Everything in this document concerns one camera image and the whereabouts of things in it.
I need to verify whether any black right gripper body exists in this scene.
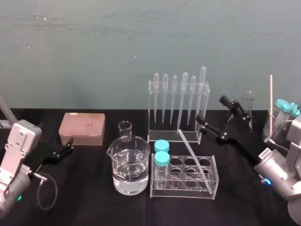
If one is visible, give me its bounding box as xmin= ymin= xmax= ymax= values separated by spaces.
xmin=215 ymin=130 xmax=262 ymax=167

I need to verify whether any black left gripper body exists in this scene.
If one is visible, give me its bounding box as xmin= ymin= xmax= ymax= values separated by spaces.
xmin=34 ymin=140 xmax=59 ymax=168

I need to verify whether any clear glass stirring rod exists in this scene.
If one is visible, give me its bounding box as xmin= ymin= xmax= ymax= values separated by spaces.
xmin=177 ymin=129 xmax=212 ymax=192

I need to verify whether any pink pipette tip box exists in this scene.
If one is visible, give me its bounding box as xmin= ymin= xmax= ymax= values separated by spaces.
xmin=58 ymin=112 xmax=106 ymax=146

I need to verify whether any thin wooden stick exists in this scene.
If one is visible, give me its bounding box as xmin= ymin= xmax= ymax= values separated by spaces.
xmin=269 ymin=74 xmax=274 ymax=137

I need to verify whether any clear acrylic pipette stand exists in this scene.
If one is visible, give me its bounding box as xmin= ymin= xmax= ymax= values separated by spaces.
xmin=147 ymin=79 xmax=210 ymax=145

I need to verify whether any glass beaker holding tubes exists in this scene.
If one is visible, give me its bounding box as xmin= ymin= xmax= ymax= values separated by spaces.
xmin=262 ymin=109 xmax=296 ymax=143

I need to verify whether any tall clear plastic pipette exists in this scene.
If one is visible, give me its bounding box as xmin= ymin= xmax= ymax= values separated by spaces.
xmin=196 ymin=66 xmax=207 ymax=119

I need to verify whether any black tablecloth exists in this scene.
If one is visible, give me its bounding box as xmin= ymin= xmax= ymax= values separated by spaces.
xmin=0 ymin=107 xmax=301 ymax=226

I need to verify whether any clear acrylic tube rack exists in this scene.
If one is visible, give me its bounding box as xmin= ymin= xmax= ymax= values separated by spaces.
xmin=150 ymin=153 xmax=220 ymax=200

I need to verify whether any small empty glass beaker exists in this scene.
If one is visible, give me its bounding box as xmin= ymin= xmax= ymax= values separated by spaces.
xmin=118 ymin=121 xmax=133 ymax=142

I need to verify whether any large glass beaker with water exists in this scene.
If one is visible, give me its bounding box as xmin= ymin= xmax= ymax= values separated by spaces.
xmin=106 ymin=137 xmax=151 ymax=195

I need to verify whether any thin dark wrist cable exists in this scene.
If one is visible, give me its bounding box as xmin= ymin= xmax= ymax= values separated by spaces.
xmin=31 ymin=171 xmax=59 ymax=210

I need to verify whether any grey metal frame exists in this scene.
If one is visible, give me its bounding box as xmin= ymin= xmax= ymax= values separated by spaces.
xmin=0 ymin=95 xmax=14 ymax=129

